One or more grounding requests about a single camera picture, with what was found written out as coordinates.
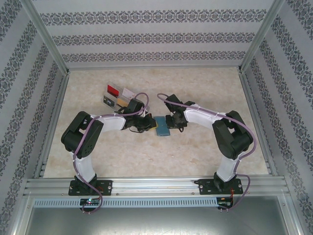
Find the white card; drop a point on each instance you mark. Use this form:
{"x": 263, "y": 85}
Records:
{"x": 128, "y": 93}

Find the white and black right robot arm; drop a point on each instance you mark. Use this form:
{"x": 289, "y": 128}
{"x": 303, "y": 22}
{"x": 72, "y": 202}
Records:
{"x": 227, "y": 169}

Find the plain red card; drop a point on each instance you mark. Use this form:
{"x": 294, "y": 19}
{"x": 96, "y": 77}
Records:
{"x": 113, "y": 90}

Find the aluminium mounting rail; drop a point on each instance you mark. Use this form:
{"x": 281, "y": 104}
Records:
{"x": 156, "y": 186}

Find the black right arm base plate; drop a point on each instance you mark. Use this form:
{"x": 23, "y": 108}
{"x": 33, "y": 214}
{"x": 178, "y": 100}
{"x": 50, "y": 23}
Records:
{"x": 206, "y": 187}

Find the gold card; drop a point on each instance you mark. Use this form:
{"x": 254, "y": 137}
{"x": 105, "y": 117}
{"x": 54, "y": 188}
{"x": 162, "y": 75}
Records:
{"x": 122, "y": 101}

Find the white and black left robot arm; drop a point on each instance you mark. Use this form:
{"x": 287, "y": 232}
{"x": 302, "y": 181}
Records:
{"x": 88, "y": 167}

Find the clear acrylic card organizer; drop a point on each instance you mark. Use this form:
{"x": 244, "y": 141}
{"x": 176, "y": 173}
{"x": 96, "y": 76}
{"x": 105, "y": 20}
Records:
{"x": 121, "y": 96}

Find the aluminium frame post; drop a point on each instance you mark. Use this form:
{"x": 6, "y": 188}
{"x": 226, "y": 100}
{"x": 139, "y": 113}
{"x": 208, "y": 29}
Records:
{"x": 46, "y": 36}
{"x": 261, "y": 36}

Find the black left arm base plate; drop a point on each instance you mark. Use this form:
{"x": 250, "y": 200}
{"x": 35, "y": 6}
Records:
{"x": 107, "y": 187}

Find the grey metal panel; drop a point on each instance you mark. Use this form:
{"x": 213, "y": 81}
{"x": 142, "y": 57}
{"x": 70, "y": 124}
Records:
{"x": 156, "y": 222}

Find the aluminium side rail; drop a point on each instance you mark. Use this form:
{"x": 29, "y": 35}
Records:
{"x": 53, "y": 122}
{"x": 256, "y": 122}

